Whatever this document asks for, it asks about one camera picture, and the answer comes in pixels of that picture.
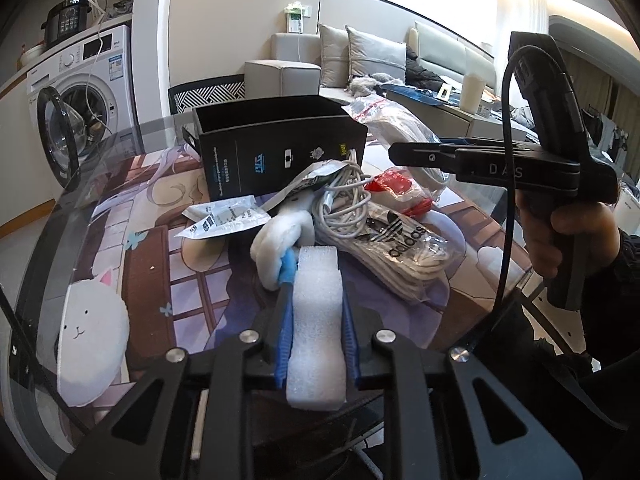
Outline white plush toy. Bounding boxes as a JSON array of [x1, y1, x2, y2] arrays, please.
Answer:
[[250, 190, 314, 290]]

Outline clear bag white cloth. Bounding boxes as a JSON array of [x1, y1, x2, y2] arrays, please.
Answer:
[[343, 94, 450, 197]]

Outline white foam block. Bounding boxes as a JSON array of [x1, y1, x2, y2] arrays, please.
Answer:
[[285, 246, 346, 412]]

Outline white foil sachet packet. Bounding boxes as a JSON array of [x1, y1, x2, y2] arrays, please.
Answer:
[[177, 195, 271, 240]]

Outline white cable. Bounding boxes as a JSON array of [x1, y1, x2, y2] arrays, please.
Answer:
[[311, 148, 376, 242]]

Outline bagged adidas socks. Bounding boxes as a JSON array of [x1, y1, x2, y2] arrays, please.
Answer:
[[328, 203, 460, 304]]

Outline black cardboard box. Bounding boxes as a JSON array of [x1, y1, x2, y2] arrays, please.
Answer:
[[193, 94, 368, 200]]

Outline person's right hand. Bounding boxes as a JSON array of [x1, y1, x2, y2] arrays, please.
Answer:
[[515, 191, 620, 278]]

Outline beige low cabinet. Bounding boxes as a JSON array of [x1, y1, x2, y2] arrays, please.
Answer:
[[386, 87, 502, 140]]

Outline red white plastic bag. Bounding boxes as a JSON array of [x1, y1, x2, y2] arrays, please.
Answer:
[[364, 167, 433, 219]]

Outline white paper roll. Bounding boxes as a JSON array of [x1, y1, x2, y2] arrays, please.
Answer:
[[459, 74, 485, 114]]

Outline black jacket on sofa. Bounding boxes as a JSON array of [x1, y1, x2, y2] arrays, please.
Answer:
[[406, 46, 445, 92]]

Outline grey crumpled cloth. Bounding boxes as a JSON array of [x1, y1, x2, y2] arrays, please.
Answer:
[[347, 73, 405, 98]]

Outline grey cushion right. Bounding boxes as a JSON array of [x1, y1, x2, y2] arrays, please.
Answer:
[[346, 26, 407, 81]]

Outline grey cushion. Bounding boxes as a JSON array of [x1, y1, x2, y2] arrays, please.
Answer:
[[346, 26, 407, 81], [318, 24, 349, 88]]

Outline grey cushion left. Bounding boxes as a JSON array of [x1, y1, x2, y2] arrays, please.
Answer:
[[318, 24, 349, 88]]

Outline anime print desk mat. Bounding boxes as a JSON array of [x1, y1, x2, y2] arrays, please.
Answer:
[[44, 148, 503, 410]]

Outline beige sofa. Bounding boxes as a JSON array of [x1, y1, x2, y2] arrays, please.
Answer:
[[244, 22, 497, 104]]

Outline black patterned chair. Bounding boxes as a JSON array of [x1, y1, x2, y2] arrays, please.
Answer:
[[168, 74, 245, 115]]

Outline white washing machine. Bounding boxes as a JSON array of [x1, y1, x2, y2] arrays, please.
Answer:
[[26, 24, 137, 188]]

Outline black pressure cooker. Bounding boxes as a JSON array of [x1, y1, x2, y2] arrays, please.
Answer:
[[41, 0, 90, 50]]

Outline white bowl on counter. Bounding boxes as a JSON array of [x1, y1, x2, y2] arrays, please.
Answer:
[[17, 42, 46, 68]]

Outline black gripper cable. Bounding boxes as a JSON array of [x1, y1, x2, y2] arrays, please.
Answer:
[[487, 45, 572, 356]]

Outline green white wall panel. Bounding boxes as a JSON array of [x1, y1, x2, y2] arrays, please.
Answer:
[[283, 1, 306, 35]]

